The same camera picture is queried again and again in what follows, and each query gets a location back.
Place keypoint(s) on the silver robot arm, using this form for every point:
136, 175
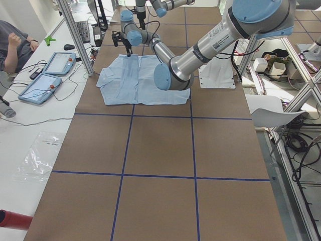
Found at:
265, 19
161, 8

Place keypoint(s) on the aluminium frame post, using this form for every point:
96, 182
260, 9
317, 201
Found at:
65, 10

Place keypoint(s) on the near blue teach pendant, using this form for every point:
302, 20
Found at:
39, 90

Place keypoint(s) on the black keyboard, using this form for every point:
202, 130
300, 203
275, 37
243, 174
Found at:
83, 30

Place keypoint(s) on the seated person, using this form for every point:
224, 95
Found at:
16, 48

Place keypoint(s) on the red cylinder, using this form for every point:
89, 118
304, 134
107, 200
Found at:
14, 220

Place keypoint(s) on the clear plastic bag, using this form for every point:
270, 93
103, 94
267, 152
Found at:
40, 158

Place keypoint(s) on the black computer mouse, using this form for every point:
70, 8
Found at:
68, 47

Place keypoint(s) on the light blue button shirt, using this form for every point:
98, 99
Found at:
129, 80

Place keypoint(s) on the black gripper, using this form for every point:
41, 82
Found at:
126, 42

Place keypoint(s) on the white column base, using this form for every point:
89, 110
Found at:
217, 74

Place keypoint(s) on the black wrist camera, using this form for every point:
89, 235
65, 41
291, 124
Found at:
116, 38

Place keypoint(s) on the green clamp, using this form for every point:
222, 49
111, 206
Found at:
48, 40

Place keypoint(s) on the black phone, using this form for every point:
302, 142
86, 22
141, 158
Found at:
35, 74

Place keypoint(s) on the white curved chair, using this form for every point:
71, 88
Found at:
267, 111

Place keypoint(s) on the far blue teach pendant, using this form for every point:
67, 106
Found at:
60, 63

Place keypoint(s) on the blue teach pendant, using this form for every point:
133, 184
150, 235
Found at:
39, 90
60, 63

